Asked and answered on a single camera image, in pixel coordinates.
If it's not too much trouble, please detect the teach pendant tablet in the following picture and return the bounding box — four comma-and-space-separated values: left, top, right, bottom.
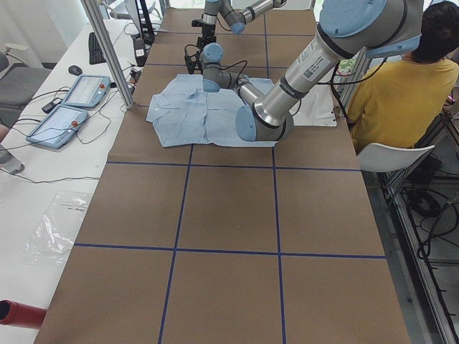
62, 75, 110, 109
26, 105, 89, 149

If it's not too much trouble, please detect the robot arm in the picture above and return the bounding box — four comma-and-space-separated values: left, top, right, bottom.
191, 0, 286, 49
185, 0, 423, 142

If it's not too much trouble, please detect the lower teach pendant tablet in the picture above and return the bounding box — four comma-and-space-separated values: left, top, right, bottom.
26, 105, 89, 149

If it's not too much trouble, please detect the black smartphone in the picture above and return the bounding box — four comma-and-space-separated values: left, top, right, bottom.
42, 101, 60, 114

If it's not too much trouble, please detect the black keyboard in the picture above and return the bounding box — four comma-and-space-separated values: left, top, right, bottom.
88, 32, 106, 65

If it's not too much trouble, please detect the clear plastic bag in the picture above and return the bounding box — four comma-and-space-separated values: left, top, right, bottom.
19, 191, 93, 266

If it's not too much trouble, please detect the light blue striped shirt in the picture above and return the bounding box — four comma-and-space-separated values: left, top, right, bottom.
146, 74, 275, 148

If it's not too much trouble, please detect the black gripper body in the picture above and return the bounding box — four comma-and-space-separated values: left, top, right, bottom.
191, 19, 217, 50
184, 44, 202, 74

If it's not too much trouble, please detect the black computer mouse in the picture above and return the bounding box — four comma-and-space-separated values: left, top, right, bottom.
68, 65, 82, 76

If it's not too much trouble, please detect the person in yellow shirt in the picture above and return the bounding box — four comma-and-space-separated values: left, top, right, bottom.
347, 1, 458, 152

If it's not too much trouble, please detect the aluminium frame post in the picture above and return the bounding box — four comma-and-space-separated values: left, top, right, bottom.
80, 0, 134, 110

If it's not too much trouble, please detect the white chair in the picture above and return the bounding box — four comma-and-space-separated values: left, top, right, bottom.
357, 143, 435, 173

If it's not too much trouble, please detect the red cylinder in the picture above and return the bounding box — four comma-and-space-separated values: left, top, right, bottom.
1, 300, 47, 329

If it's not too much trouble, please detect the upper teach pendant tablet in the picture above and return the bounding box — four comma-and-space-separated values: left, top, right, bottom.
62, 75, 110, 109

